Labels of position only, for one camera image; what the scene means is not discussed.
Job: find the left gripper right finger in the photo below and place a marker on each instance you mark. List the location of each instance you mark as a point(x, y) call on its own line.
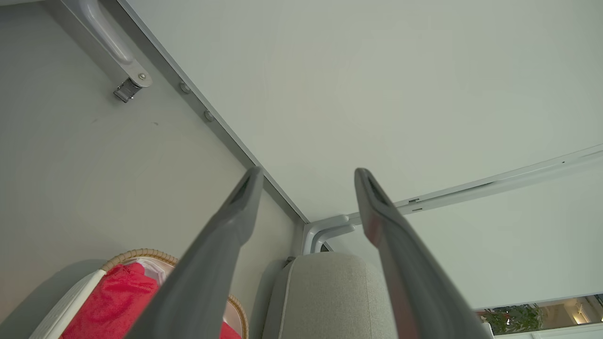
point(414, 282)

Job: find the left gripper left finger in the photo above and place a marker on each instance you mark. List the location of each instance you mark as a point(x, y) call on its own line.
point(202, 282)

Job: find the red and white garment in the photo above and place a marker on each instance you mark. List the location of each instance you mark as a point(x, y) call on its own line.
point(113, 301)

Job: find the green leafy plant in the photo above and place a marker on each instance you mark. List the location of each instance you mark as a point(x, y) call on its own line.
point(513, 319)

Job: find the white wicker-rimmed laundry basket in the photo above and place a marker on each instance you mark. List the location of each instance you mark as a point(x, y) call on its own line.
point(70, 303)

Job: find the dark grey baseboard strip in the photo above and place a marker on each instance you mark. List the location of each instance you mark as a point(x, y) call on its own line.
point(221, 127)

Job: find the grey round bolt cap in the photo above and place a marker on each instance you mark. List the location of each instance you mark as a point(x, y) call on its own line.
point(208, 115)
point(184, 87)

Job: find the light grey partition post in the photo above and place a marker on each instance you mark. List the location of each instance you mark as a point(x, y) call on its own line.
point(471, 186)

